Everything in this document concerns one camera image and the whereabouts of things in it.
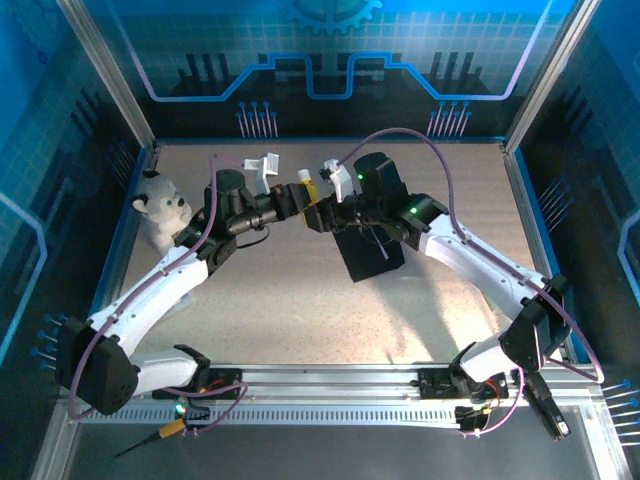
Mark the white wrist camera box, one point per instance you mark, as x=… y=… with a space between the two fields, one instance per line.
x=340 y=175
x=270 y=162

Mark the aluminium corner post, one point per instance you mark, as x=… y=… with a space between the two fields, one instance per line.
x=110 y=75
x=550 y=75

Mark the black paper envelope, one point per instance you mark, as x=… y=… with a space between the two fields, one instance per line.
x=365 y=260

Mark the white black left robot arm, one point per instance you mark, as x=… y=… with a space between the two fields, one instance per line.
x=150 y=295

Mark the long aluminium frame rail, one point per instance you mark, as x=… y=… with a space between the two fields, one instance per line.
x=325 y=382

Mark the black handheld device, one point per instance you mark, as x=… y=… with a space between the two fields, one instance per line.
x=547 y=410

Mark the blue edged table side rail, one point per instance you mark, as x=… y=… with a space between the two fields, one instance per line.
x=116 y=250
x=523 y=192

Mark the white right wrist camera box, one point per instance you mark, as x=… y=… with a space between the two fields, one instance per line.
x=340 y=175

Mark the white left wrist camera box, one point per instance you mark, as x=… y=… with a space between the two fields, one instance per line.
x=270 y=162

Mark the grey white plush husky toy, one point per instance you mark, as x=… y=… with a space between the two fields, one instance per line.
x=160 y=215

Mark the black controller box with LED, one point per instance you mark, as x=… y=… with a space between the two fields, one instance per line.
x=197 y=414

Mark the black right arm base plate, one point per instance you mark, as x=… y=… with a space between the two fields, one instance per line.
x=435 y=385

